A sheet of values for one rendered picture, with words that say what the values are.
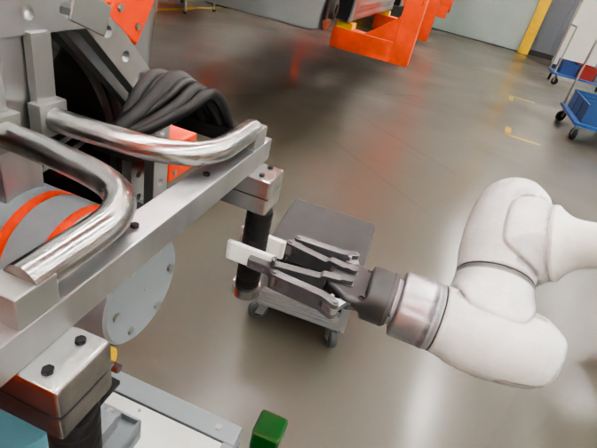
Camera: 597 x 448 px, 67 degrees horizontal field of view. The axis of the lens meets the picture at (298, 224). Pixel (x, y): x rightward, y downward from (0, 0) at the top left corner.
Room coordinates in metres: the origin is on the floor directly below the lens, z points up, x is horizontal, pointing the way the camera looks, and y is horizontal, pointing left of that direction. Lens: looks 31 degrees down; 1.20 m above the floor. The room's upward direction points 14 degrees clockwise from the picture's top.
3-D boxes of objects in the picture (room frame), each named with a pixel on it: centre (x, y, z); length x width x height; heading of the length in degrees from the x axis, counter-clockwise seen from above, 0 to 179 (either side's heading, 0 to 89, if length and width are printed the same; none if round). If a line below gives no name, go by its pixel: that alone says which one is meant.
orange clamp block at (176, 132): (0.71, 0.26, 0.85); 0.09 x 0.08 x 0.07; 168
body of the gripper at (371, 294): (0.48, -0.10, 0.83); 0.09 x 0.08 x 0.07; 78
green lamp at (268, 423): (0.37, -0.03, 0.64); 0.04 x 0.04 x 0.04; 78
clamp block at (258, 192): (0.52, 0.08, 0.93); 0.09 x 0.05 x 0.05; 78
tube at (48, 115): (0.47, 0.18, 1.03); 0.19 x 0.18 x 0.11; 78
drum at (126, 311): (0.39, 0.25, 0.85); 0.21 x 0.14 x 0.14; 78
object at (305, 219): (1.39, -0.10, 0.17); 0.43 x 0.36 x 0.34; 171
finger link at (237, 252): (0.50, 0.05, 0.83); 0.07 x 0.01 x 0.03; 78
